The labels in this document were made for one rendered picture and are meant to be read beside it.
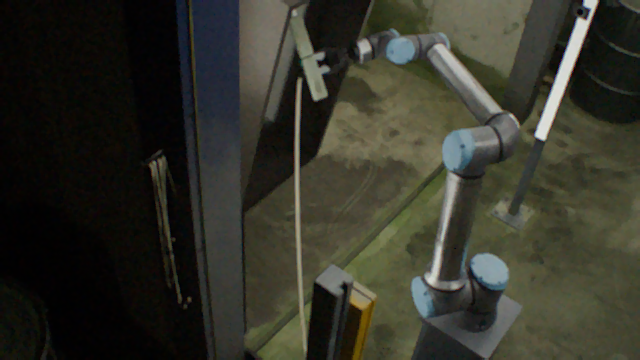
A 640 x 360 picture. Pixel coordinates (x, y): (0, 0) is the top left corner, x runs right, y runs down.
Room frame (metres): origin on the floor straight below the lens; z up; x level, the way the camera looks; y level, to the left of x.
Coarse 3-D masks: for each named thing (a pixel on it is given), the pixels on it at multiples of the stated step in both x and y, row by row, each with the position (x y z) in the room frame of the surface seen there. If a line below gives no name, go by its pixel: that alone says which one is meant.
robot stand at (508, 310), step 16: (512, 304) 1.50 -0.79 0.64; (432, 320) 1.39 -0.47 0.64; (448, 320) 1.40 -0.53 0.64; (496, 320) 1.42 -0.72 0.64; (512, 320) 1.42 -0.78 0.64; (432, 336) 1.38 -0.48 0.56; (448, 336) 1.33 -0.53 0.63; (464, 336) 1.33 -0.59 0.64; (480, 336) 1.34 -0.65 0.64; (496, 336) 1.34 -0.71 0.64; (416, 352) 1.41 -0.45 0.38; (432, 352) 1.36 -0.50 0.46; (448, 352) 1.33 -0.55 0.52; (464, 352) 1.30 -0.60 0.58; (480, 352) 1.27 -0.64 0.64
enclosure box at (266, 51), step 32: (256, 0) 1.89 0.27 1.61; (288, 0) 1.85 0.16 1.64; (320, 0) 2.48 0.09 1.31; (352, 0) 2.39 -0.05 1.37; (256, 32) 1.89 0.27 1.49; (288, 32) 2.57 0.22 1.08; (320, 32) 2.47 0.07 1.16; (352, 32) 2.38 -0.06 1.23; (256, 64) 1.88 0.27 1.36; (288, 64) 2.56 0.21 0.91; (320, 64) 2.46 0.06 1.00; (256, 96) 1.88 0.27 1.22; (288, 96) 2.55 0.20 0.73; (256, 128) 1.88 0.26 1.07; (288, 128) 2.54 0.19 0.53; (320, 128) 2.44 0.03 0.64; (256, 160) 2.32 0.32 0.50; (288, 160) 2.37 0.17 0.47; (256, 192) 2.13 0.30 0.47
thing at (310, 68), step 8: (296, 16) 2.03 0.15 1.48; (296, 24) 2.01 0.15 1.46; (296, 32) 1.99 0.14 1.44; (304, 32) 1.99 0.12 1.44; (296, 40) 1.97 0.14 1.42; (304, 40) 1.97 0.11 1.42; (296, 48) 1.98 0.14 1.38; (304, 48) 1.95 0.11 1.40; (304, 56) 1.94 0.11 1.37; (312, 56) 1.94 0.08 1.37; (304, 64) 1.92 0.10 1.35; (312, 64) 1.92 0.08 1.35; (304, 72) 1.93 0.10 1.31; (312, 72) 1.90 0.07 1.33; (312, 80) 1.88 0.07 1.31; (320, 80) 1.89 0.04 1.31; (312, 88) 1.87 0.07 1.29; (320, 88) 1.85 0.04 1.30; (320, 96) 1.85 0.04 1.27
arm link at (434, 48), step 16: (432, 48) 1.98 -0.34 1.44; (448, 48) 2.03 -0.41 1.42; (432, 64) 1.93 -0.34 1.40; (448, 64) 1.87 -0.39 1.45; (448, 80) 1.82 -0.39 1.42; (464, 80) 1.78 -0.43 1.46; (464, 96) 1.72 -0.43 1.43; (480, 96) 1.69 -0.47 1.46; (480, 112) 1.63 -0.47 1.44; (496, 112) 1.61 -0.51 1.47; (512, 128) 1.52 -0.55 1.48; (512, 144) 1.47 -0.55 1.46
